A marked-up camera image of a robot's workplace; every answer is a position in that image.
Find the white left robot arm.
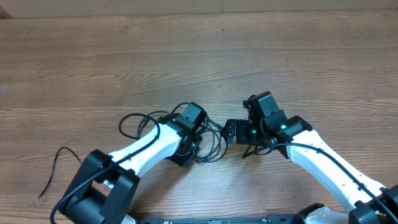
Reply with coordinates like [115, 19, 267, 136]
[50, 114, 205, 224]

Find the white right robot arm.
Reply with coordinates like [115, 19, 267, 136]
[221, 91, 397, 223]

